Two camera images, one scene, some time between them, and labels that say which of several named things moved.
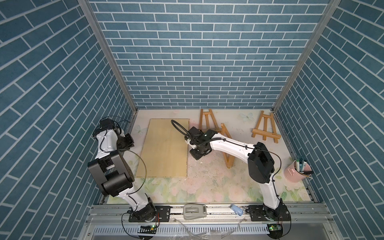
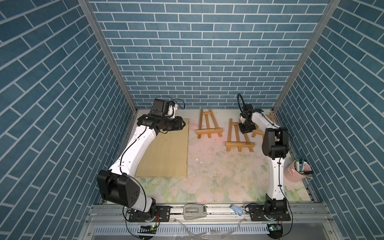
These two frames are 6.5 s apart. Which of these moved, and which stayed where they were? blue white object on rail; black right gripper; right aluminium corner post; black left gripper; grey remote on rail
Moved: black right gripper; black left gripper
Stayed: right aluminium corner post; grey remote on rail; blue white object on rail
